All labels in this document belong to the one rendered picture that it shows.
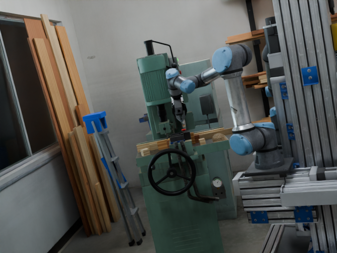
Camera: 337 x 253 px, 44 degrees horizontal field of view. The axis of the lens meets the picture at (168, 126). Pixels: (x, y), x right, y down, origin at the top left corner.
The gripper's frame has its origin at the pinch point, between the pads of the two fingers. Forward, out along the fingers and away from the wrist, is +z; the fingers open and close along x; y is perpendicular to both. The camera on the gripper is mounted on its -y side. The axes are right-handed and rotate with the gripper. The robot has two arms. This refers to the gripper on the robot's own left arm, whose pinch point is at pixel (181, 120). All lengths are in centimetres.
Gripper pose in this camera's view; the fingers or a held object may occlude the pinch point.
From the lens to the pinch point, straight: 261.4
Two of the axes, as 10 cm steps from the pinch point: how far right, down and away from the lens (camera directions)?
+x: -9.8, 2.0, 0.4
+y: -0.9, -6.2, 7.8
